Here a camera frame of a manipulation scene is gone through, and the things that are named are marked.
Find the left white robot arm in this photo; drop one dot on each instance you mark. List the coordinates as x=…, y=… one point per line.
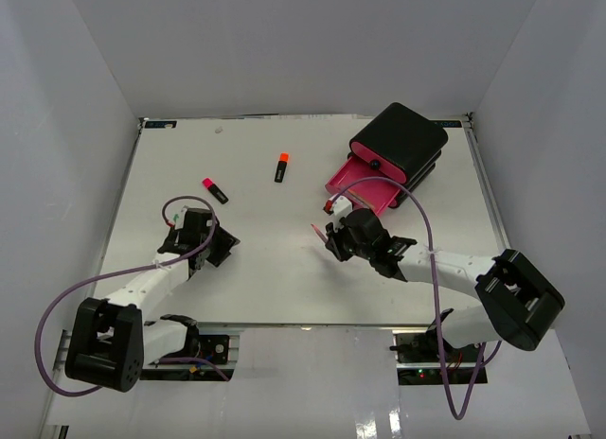
x=115, y=337

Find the black pink drawer organizer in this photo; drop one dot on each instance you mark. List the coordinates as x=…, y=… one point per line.
x=399, y=145

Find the right dark table label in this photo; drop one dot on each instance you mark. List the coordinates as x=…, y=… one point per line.
x=448, y=123

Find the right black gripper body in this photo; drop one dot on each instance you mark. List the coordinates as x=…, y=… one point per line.
x=345, y=245

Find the orange cap black highlighter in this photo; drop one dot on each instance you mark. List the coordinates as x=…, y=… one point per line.
x=281, y=167

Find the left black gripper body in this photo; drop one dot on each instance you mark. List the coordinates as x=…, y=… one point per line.
x=206, y=239

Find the purple red-tip pen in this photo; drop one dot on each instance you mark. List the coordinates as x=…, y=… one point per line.
x=320, y=234

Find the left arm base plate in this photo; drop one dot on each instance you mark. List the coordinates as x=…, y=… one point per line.
x=197, y=348

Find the pink cap black highlighter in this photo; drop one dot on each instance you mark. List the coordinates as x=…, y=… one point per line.
x=215, y=191

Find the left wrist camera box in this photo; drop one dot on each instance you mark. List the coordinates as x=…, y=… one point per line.
x=180, y=222

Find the dark blue table label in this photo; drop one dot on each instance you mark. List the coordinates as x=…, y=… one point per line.
x=160, y=124

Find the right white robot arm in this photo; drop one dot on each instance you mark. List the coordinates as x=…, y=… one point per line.
x=517, y=303

